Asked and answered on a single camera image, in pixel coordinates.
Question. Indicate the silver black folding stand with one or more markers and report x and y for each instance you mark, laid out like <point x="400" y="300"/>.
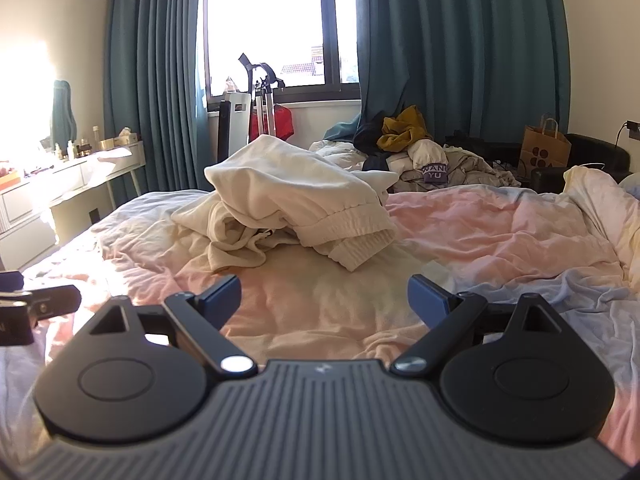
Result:
<point x="262" y="79"/>

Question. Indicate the white dressing table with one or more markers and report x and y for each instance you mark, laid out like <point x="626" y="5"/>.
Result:
<point x="44" y="212"/>

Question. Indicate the black dark garment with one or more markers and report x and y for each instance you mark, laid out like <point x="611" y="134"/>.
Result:
<point x="366" y="141"/>

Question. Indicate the teal covered mirror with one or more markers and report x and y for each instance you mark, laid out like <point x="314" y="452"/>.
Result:
<point x="63" y="123"/>

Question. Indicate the white air purifier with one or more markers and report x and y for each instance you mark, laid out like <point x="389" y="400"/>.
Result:
<point x="233" y="124"/>

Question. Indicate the teal curtain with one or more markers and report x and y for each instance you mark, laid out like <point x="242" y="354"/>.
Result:
<point x="154" y="86"/>
<point x="487" y="68"/>

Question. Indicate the brown paper bag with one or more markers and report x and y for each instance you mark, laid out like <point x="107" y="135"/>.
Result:
<point x="543" y="146"/>

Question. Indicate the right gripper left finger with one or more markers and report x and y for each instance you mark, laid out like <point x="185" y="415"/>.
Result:
<point x="198" y="320"/>

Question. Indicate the black framed window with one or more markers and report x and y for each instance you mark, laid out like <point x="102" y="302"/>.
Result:
<point x="311" y="45"/>

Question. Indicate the white purple printed garment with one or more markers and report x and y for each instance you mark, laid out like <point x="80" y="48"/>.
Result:
<point x="423" y="162"/>

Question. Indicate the teal curtain left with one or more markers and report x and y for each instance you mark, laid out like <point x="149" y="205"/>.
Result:
<point x="154" y="86"/>

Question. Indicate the black armchair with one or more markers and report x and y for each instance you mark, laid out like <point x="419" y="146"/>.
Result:
<point x="585" y="151"/>

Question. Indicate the cream white zip hoodie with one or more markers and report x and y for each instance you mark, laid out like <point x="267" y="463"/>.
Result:
<point x="272" y="193"/>

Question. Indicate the pastel pink bed duvet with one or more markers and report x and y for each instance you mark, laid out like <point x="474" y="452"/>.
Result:
<point x="579" y="250"/>

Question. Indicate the grey crumpled clothes pile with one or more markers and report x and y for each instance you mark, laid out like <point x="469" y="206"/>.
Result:
<point x="464" y="168"/>

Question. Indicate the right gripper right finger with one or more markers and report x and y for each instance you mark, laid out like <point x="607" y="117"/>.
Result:
<point x="450" y="320"/>

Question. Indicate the mustard yellow garment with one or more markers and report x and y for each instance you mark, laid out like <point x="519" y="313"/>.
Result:
<point x="402" y="131"/>

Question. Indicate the red bag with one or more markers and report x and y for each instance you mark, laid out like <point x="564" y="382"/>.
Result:
<point x="283" y="120"/>

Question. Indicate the teal curtain right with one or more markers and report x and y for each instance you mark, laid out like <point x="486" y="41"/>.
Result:
<point x="487" y="68"/>

